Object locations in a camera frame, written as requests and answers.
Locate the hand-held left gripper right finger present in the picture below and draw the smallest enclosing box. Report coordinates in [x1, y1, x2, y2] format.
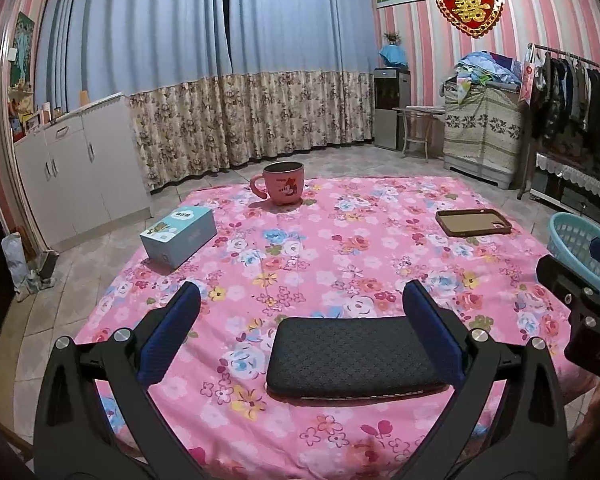
[402, 279, 570, 480]

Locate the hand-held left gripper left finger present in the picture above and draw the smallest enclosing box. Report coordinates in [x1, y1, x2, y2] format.
[32, 280, 206, 480]

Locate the light blue plastic basket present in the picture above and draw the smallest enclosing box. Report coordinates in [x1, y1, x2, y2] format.
[547, 211, 600, 296]

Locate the black wallet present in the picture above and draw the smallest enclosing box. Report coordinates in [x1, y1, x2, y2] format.
[266, 316, 456, 403]

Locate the white lace cloth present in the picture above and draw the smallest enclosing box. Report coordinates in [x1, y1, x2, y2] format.
[536, 152, 600, 206]

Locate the light blue tissue box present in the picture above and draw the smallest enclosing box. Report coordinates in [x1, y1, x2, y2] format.
[140, 206, 218, 269]

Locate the brown phone case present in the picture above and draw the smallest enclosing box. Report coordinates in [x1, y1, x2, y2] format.
[435, 208, 512, 238]

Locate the pink floral tablecloth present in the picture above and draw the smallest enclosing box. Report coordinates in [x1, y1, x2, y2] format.
[75, 175, 586, 480]

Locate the row of hanging clothes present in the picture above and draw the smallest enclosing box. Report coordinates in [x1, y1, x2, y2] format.
[532, 52, 600, 166]

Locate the white plastic bag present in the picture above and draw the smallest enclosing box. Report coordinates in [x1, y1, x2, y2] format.
[1, 234, 41, 302]

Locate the cloth-covered cabinet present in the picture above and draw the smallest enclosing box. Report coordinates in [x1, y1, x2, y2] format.
[442, 82, 526, 190]

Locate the white cabinet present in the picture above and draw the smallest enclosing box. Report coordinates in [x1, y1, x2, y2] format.
[12, 91, 153, 251]

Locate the pink mug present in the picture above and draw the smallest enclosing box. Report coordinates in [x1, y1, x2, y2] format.
[250, 161, 306, 206]

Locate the pink hanging bag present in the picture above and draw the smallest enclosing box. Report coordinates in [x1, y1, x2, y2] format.
[519, 45, 538, 106]

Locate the metal clothes rack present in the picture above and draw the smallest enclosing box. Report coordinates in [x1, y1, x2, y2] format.
[517, 42, 600, 231]

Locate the small side table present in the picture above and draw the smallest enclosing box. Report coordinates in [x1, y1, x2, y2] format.
[392, 105, 447, 162]

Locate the pile of folded clothes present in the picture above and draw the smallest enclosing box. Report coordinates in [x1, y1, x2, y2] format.
[442, 51, 523, 103]

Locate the grey water dispenser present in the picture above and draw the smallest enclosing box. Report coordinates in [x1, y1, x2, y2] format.
[372, 67, 412, 151]

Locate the blue floral curtain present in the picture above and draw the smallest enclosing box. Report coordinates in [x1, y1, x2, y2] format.
[225, 0, 376, 168]
[32, 0, 233, 191]

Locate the blue covered water bottle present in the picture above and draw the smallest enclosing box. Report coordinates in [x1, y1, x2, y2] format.
[378, 44, 409, 68]

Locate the red heart wall decoration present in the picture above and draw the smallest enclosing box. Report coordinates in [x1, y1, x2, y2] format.
[435, 0, 504, 38]

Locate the wall poster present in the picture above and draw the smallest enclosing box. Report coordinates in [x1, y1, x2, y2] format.
[7, 10, 36, 111]

